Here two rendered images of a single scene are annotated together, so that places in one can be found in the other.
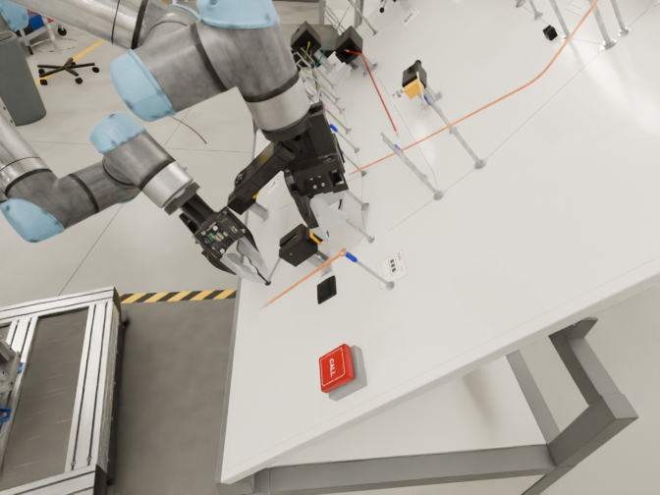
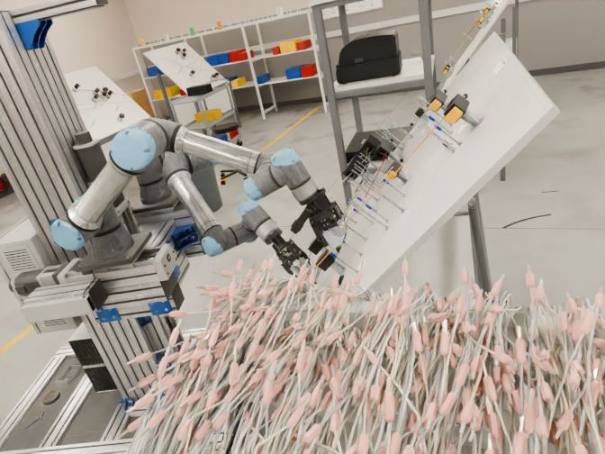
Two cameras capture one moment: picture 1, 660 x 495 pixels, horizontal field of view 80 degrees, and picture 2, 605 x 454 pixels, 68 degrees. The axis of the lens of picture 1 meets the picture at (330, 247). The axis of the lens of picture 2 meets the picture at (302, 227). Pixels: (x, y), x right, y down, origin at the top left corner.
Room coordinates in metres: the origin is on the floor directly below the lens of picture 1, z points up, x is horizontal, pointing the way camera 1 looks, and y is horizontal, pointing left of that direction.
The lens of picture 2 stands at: (-0.64, -0.50, 1.85)
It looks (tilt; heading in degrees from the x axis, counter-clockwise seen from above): 26 degrees down; 28
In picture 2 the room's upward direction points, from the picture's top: 13 degrees counter-clockwise
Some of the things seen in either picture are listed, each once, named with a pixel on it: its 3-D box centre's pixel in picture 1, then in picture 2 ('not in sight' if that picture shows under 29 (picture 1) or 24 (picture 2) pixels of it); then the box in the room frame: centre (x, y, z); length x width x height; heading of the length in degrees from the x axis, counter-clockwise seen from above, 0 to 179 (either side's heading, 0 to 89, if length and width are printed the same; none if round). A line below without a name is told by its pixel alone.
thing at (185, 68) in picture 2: not in sight; (196, 93); (6.03, 4.54, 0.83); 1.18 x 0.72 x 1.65; 2
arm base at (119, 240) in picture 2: not in sight; (109, 237); (0.42, 0.90, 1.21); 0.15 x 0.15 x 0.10
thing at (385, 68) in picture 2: not in sight; (367, 56); (1.62, 0.16, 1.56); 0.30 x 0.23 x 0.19; 99
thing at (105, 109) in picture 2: not in sight; (105, 134); (3.73, 4.44, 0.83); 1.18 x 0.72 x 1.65; 0
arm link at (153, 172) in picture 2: not in sight; (146, 165); (0.90, 1.06, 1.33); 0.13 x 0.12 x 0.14; 147
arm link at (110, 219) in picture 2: not in sight; (95, 211); (0.42, 0.90, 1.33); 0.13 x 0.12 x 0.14; 14
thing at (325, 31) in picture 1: (298, 44); (380, 144); (1.66, 0.16, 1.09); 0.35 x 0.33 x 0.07; 7
